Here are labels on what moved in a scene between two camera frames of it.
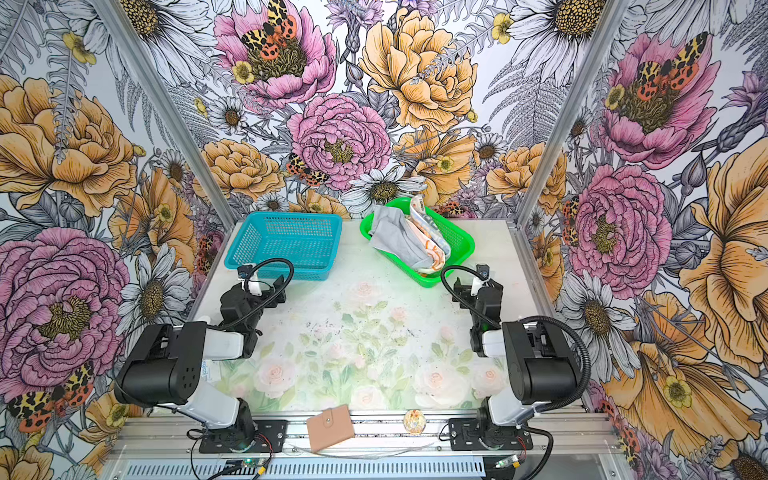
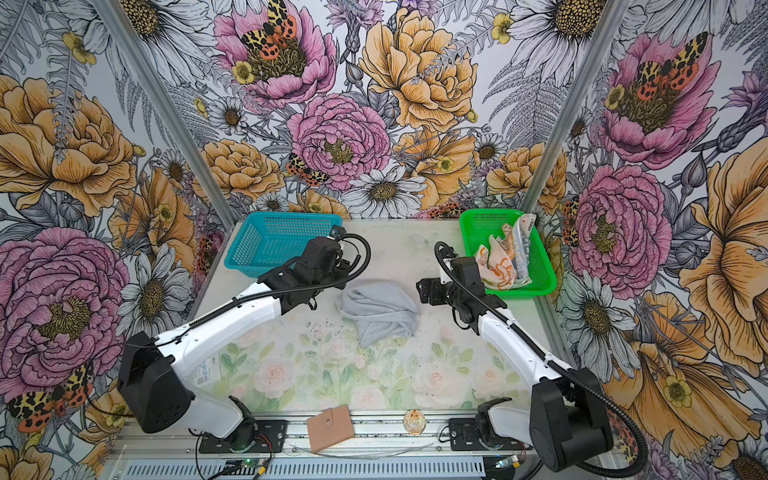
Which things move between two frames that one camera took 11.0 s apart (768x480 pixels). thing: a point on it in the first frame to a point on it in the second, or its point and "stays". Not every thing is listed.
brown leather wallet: x=330 y=428 stays
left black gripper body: x=267 y=300 to x=336 y=277
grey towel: x=392 y=233 to x=379 y=308
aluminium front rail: x=166 y=446 stays
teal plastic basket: x=310 y=241 stays
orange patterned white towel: x=438 y=245 to x=498 y=265
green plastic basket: x=461 y=242 to x=478 y=225
